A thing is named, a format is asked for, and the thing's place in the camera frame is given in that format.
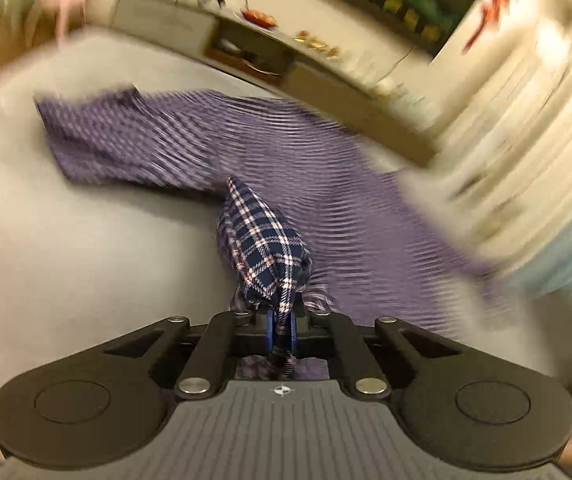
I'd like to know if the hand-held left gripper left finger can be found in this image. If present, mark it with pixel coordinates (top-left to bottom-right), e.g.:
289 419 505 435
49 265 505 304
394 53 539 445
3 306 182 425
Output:
102 309 273 402

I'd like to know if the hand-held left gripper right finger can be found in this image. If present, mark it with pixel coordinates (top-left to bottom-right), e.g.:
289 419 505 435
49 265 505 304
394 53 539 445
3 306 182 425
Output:
288 309 462 404

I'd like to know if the blue plaid shirt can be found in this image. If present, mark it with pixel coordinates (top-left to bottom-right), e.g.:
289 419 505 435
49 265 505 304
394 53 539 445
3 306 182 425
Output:
33 86 509 382

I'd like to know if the cream curtain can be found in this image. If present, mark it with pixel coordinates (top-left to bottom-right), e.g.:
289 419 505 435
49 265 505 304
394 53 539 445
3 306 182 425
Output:
438 0 572 313

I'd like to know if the red fruit plate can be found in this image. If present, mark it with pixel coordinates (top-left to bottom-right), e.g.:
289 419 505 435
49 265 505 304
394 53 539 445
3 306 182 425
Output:
241 7 279 29

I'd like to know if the grey tv cabinet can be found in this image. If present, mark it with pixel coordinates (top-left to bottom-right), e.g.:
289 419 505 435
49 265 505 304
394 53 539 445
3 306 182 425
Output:
111 0 444 167

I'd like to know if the red hanging decoration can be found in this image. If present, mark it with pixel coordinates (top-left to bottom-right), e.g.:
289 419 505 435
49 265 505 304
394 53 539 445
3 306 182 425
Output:
460 0 534 57

